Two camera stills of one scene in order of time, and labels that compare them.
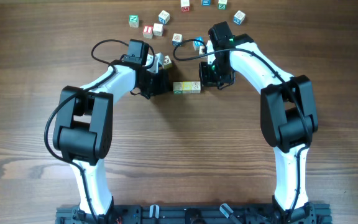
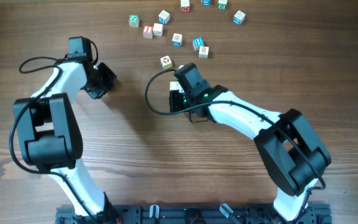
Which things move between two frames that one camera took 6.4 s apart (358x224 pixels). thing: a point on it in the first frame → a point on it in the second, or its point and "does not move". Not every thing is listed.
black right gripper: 205,81 → 173,101
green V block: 185,5 does not move
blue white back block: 164,17 does not move
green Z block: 178,88 does not move
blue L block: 177,39 does not move
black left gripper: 164,88 → 110,78
